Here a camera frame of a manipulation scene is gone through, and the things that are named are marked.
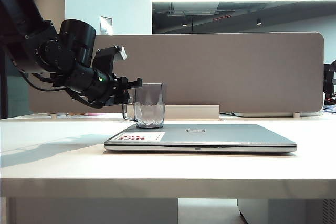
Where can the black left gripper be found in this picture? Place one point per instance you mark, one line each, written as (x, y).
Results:
(97, 87)

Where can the transparent grey water cup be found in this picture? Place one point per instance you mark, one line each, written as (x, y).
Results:
(151, 106)

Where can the white red laptop sticker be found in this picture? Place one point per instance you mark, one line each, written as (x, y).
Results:
(155, 137)

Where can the silver Dell laptop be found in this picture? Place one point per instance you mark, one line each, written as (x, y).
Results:
(223, 136)

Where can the pink paper sheet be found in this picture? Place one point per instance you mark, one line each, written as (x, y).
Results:
(94, 114)

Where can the orange flat item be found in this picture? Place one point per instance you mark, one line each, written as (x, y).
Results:
(76, 114)

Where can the black ceiling spot lamp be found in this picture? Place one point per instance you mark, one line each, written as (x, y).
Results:
(184, 24)
(258, 21)

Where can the beige fabric desk divider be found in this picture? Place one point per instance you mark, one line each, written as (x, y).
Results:
(223, 72)

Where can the dark glass door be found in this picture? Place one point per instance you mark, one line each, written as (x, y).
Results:
(15, 98)

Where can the red illuminated ceiling sign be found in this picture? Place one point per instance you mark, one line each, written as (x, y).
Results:
(222, 18)

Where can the white desk modesty panel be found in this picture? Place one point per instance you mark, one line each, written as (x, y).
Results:
(92, 211)

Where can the white under-desk cabinet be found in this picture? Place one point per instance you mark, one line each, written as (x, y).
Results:
(288, 212)

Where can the blue patterned cloth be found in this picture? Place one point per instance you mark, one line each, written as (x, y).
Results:
(330, 109)

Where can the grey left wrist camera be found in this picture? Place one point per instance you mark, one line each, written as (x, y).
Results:
(121, 54)

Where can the black left camera bracket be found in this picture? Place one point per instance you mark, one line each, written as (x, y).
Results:
(105, 58)

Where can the white wall notice paper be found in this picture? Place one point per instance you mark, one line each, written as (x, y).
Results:
(106, 24)

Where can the white divider bracket foot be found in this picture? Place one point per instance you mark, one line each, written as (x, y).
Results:
(53, 116)
(296, 115)

